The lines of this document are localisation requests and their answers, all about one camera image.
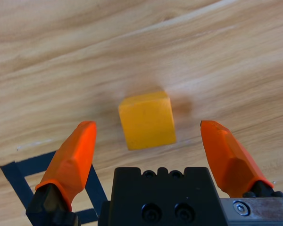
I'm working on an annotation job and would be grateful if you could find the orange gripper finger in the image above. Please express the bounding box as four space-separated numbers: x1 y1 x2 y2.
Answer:
25 121 98 226
200 120 283 198

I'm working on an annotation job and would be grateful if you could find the yellow wooden cube block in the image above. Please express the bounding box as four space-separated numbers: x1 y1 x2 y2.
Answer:
118 91 177 151

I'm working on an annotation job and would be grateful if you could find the black tape square outline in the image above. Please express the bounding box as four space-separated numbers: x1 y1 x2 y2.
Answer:
0 151 108 226

